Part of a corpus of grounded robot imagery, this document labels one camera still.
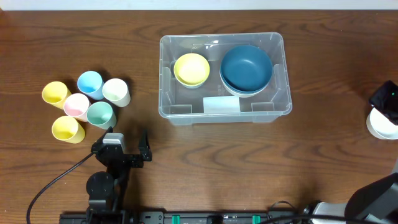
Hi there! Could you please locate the clear plastic storage container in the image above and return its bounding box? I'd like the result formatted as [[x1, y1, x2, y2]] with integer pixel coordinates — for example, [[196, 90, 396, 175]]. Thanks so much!
[[159, 32, 293, 126]]

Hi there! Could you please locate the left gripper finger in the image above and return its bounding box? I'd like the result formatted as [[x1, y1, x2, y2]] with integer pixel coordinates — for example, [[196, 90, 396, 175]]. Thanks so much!
[[139, 130, 152, 162], [96, 126, 113, 145]]

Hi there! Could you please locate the grey small bowl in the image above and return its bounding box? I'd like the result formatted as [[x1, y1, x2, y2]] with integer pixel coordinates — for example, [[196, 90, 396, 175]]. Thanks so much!
[[176, 78, 206, 89]]

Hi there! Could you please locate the mint green cup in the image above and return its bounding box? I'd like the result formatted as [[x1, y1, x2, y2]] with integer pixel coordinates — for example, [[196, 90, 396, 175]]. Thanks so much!
[[87, 101, 117, 129]]

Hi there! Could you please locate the yellow cup upper left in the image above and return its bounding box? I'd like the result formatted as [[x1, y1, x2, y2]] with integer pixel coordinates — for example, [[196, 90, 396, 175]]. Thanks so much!
[[42, 81, 71, 110]]

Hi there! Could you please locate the light blue cup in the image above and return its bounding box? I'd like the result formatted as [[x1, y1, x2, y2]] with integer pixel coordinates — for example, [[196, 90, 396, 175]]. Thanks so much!
[[77, 71, 104, 100]]

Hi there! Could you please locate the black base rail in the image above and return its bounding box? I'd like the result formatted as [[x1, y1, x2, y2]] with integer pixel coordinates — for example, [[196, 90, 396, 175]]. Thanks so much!
[[59, 210, 367, 224]]

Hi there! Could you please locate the dark blue bowl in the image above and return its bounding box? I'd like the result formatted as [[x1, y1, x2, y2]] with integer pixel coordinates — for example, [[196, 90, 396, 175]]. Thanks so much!
[[220, 45, 273, 92], [220, 72, 269, 98]]

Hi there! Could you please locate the pink cup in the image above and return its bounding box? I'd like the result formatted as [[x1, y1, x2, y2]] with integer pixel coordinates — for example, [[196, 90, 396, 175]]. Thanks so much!
[[63, 93, 91, 122]]

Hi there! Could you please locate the beige large bowl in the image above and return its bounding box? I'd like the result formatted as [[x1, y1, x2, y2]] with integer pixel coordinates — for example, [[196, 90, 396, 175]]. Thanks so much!
[[224, 84, 264, 98]]

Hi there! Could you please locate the white small bowl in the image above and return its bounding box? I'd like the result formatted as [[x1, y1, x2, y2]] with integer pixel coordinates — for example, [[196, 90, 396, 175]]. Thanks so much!
[[366, 108, 397, 140]]

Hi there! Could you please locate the yellow small bowl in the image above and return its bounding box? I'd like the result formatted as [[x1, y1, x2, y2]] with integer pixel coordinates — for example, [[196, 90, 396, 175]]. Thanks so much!
[[174, 53, 210, 84]]

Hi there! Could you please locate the cream white cup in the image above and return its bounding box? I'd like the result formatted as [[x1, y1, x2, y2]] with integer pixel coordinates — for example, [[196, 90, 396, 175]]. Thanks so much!
[[102, 78, 131, 108]]

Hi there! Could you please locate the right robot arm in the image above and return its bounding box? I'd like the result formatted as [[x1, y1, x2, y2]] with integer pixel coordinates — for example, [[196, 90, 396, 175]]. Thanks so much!
[[304, 80, 397, 223]]

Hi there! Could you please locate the left black cable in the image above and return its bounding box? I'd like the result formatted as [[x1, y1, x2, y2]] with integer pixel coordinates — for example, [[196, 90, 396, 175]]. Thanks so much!
[[25, 151, 96, 224]]

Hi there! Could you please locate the yellow cup lower left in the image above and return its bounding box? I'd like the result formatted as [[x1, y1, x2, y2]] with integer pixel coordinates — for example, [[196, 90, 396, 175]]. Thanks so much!
[[52, 116, 85, 144]]

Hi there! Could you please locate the yellow cup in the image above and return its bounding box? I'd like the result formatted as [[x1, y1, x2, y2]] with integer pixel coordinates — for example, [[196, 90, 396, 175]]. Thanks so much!
[[42, 81, 71, 110], [52, 116, 85, 144]]

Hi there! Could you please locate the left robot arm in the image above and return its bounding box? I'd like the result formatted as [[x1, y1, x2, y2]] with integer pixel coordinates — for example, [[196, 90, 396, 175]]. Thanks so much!
[[86, 127, 152, 223]]

